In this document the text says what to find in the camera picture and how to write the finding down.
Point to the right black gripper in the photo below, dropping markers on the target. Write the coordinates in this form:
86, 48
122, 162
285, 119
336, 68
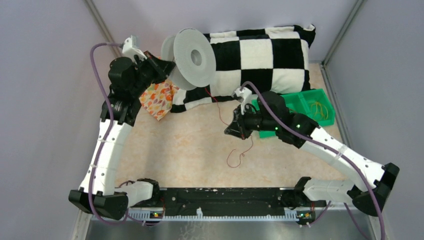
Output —
237, 127

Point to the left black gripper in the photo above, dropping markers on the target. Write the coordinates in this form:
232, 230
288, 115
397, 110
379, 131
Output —
162, 68

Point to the grey perforated cable spool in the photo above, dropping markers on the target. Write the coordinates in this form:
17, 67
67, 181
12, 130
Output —
194, 58

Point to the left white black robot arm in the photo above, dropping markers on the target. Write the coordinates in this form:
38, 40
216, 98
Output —
97, 193

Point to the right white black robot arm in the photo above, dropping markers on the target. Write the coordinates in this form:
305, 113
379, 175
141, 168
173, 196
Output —
368, 184

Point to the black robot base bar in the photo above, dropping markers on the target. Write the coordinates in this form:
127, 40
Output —
229, 202

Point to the orange floral cloth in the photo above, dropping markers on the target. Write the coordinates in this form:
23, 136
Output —
157, 100

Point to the black white checkered pillow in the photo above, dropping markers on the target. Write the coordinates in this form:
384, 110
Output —
273, 59

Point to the green plastic compartment bin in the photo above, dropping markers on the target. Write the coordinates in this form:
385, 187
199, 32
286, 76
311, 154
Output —
313, 103

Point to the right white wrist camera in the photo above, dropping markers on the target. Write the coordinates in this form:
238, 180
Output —
242, 95

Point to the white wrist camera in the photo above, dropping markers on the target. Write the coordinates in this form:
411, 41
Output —
242, 95
130, 49

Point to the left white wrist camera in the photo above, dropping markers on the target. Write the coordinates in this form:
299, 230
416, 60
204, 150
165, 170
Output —
130, 49

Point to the grey slotted cable duct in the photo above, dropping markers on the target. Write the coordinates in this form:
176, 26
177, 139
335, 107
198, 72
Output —
141, 216

